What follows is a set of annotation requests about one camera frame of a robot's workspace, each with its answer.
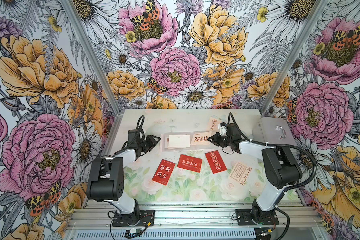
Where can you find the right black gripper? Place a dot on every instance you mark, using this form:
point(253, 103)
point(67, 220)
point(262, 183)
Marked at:
point(215, 138)

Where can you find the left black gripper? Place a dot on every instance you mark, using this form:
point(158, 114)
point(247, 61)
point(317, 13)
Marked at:
point(151, 137)

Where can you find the cream card with red characters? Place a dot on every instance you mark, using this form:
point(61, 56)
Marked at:
point(201, 139)

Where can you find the pink photo album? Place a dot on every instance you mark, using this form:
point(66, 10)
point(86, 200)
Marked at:
point(181, 142)

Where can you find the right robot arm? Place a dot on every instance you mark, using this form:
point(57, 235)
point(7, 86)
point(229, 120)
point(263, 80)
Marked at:
point(281, 168)

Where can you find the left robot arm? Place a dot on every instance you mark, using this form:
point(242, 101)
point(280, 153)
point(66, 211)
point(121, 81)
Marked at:
point(106, 179)

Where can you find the small pink card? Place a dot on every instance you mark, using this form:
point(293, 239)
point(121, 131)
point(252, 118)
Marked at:
point(214, 124)

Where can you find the red card with round emblem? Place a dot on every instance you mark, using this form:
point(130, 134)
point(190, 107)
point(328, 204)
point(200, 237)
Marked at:
point(216, 162)

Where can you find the red landscape greeting card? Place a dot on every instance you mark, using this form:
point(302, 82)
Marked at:
point(190, 163)

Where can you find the red card with white characters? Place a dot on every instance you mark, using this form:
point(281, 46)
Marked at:
point(164, 172)

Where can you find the cream card with framed text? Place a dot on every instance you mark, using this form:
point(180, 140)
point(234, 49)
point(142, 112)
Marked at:
point(240, 173)

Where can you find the silver metal case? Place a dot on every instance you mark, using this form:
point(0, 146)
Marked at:
point(274, 131)

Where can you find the small green circuit board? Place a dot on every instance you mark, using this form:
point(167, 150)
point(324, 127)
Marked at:
point(133, 233)

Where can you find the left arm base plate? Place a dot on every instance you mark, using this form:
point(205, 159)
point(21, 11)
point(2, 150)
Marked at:
point(145, 218)

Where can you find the aluminium rail frame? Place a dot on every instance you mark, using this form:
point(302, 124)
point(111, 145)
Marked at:
point(198, 221)

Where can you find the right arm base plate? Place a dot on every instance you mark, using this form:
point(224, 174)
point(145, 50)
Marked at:
point(255, 217)

